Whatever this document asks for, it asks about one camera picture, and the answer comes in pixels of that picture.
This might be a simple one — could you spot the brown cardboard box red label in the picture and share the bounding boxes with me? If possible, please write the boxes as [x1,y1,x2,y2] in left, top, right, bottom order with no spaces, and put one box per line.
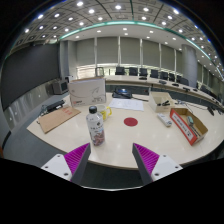
[169,107,209,147]

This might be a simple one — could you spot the white paper ream box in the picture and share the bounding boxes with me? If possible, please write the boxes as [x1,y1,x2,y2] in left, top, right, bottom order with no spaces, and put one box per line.
[67,77,108,108]

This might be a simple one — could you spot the flat brown cardboard envelope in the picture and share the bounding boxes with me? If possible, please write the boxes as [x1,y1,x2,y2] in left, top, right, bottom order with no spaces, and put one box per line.
[37,105,82,135]

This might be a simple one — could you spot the black table microphone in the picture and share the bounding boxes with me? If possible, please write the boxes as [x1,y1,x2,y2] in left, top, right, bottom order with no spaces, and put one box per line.
[207,105,216,117]

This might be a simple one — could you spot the black tool in brown box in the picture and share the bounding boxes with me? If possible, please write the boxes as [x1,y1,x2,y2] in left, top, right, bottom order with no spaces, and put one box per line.
[191,124,203,138]

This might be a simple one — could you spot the open white cardboard box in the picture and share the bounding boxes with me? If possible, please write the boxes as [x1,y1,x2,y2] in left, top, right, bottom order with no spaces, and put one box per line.
[148,90,175,113]

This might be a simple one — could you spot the small teal tool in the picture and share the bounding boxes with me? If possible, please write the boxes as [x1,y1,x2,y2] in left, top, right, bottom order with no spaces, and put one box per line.
[186,115,195,127]

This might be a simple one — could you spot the white and yellow mug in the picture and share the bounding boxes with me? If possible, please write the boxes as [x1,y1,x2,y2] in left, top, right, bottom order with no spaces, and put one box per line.
[98,104,113,122]

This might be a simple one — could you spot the ceiling lights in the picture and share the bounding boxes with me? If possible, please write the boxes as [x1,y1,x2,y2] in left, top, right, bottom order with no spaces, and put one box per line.
[13,0,224,73]

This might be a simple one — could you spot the black desk device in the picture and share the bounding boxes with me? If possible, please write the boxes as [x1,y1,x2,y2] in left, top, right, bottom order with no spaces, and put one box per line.
[111,87,133,100]

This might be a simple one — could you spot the row of black office chairs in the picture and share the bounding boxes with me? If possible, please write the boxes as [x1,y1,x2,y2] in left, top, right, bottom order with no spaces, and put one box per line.
[94,65,209,95]

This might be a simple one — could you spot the clear water bottle black cap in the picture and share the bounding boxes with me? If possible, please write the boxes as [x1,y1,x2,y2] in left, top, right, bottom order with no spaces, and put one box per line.
[85,105,106,147]

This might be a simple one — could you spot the black tool in white box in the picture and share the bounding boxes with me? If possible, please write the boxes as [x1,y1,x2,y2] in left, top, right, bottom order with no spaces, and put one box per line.
[157,99,171,108]

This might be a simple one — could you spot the flat round red coaster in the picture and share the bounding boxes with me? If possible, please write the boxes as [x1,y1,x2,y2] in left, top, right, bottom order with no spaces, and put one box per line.
[123,116,139,128]

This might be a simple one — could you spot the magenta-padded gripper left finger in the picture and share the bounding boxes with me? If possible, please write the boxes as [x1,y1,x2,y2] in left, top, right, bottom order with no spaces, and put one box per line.
[40,142,92,186]

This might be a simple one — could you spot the grey monitor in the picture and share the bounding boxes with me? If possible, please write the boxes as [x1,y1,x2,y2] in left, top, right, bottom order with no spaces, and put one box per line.
[50,78,70,96]

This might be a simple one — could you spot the long curved conference table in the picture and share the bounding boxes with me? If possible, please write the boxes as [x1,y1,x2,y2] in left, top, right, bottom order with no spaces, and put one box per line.
[103,74,224,111]

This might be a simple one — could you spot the black device with cables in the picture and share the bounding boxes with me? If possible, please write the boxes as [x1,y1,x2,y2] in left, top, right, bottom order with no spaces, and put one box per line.
[39,99,66,116]

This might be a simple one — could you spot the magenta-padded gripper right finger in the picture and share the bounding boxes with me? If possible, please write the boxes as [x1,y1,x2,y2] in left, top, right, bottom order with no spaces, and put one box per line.
[131,142,184,186]

